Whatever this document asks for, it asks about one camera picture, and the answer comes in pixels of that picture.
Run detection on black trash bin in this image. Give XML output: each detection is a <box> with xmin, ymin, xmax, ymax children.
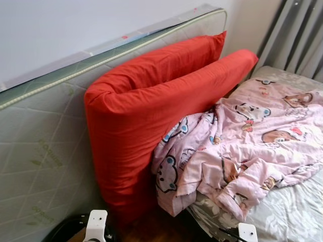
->
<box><xmin>43</xmin><ymin>214</ymin><xmax>119</xmax><ymax>242</ymax></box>

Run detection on pink cartoon print blanket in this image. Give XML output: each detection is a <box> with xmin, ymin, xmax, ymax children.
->
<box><xmin>151</xmin><ymin>77</ymin><xmax>323</xmax><ymax>222</ymax></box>

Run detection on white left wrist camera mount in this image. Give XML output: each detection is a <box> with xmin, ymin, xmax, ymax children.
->
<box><xmin>83</xmin><ymin>209</ymin><xmax>109</xmax><ymax>242</ymax></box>

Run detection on white quilted mattress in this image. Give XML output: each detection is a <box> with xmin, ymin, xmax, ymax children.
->
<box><xmin>0</xmin><ymin>5</ymin><xmax>228</xmax><ymax>242</ymax></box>

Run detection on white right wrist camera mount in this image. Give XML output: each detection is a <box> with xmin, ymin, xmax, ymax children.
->
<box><xmin>237</xmin><ymin>222</ymin><xmax>258</xmax><ymax>242</ymax></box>

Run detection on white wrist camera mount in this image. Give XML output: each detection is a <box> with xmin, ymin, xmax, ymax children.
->
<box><xmin>237</xmin><ymin>222</ymin><xmax>258</xmax><ymax>242</ymax></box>
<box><xmin>83</xmin><ymin>209</ymin><xmax>109</xmax><ymax>242</ymax></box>

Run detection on grey curtain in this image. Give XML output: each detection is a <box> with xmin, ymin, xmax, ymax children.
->
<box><xmin>255</xmin><ymin>0</ymin><xmax>323</xmax><ymax>81</ymax></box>

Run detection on bed with beige floral sheet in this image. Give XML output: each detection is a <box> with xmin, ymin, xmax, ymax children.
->
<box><xmin>187</xmin><ymin>66</ymin><xmax>323</xmax><ymax>242</ymax></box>

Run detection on red folded cushion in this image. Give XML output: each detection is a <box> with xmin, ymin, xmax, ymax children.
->
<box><xmin>83</xmin><ymin>30</ymin><xmax>259</xmax><ymax>225</ymax></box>

